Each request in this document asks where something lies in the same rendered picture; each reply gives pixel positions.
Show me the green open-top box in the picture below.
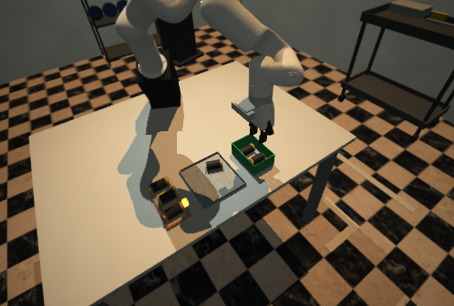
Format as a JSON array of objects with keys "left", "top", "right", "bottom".
[{"left": 232, "top": 134, "right": 275, "bottom": 176}]

